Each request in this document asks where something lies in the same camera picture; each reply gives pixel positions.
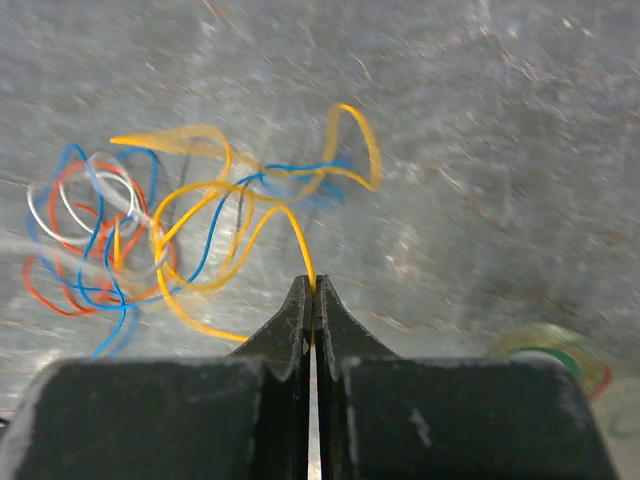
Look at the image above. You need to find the glass bottle green cap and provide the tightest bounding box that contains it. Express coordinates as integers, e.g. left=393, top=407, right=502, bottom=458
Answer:
left=490, top=323, right=639, bottom=441

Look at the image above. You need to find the yellow thin cable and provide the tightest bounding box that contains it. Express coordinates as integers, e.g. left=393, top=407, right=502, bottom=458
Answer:
left=109, top=103, right=382, bottom=346

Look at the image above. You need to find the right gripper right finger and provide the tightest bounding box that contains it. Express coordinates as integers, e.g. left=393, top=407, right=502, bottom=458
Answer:
left=314, top=276, right=617, bottom=479

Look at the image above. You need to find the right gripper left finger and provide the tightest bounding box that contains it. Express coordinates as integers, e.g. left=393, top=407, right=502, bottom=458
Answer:
left=1, top=276, right=313, bottom=479

